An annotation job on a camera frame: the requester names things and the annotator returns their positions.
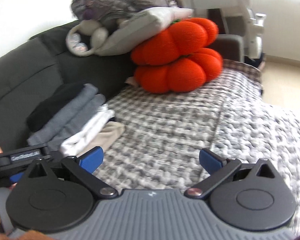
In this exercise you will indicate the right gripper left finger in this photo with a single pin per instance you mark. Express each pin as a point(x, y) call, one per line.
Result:
point(54, 197)

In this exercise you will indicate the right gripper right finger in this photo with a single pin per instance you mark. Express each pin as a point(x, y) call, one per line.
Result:
point(250, 197)

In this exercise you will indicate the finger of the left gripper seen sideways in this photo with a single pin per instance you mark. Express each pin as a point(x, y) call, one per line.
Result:
point(15, 162)

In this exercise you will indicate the stack of folded clothes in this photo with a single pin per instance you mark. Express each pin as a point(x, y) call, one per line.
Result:
point(69, 120)

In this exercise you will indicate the grey white quilted blanket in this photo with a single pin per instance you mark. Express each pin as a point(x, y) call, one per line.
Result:
point(252, 130)

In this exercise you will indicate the dark grey sofa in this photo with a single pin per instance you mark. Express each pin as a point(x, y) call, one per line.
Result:
point(32, 72)

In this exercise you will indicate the checkered grey blanket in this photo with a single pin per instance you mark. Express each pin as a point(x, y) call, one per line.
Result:
point(164, 133)

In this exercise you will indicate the red plush cushion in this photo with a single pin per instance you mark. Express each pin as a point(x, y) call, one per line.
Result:
point(178, 59)

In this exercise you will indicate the white office chair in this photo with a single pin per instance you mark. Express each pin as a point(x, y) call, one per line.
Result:
point(235, 17)

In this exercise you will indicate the white folded pillow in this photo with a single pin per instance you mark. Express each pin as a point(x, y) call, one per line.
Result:
point(90, 37)

